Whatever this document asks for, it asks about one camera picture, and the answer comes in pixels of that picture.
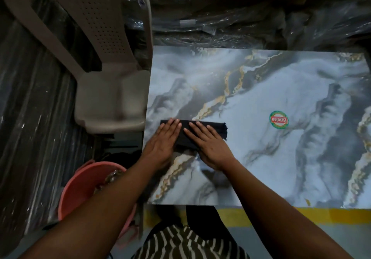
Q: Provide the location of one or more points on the person's right hand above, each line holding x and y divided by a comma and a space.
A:
213, 151

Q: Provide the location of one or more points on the person's left hand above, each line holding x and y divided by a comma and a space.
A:
162, 148

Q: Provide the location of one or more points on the person's left middle finger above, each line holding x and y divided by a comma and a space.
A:
173, 126

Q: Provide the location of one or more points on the person's left little finger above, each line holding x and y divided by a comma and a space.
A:
161, 131

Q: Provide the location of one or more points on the person's right little finger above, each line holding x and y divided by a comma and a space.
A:
216, 133

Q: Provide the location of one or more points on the person's right middle finger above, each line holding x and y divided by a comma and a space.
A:
199, 132

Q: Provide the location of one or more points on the black cloth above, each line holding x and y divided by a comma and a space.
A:
185, 135

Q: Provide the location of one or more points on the person's right forearm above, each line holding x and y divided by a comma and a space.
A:
278, 212

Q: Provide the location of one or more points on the person's left forearm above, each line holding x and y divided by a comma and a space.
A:
107, 203

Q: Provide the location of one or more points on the round green red sticker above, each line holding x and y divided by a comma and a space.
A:
279, 119

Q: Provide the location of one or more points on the crumpled grey rag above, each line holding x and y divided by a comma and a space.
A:
111, 177

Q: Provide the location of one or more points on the beige plastic chair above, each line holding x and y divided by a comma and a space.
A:
107, 73

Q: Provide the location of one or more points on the pink plastic bucket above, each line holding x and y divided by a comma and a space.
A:
78, 189

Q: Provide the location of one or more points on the black white striped garment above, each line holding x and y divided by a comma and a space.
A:
188, 243

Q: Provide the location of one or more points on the pile of plastic-wrapped dark bundles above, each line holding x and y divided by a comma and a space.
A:
249, 21

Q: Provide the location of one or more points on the plastic-wrapped dark striped stack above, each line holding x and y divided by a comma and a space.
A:
34, 139

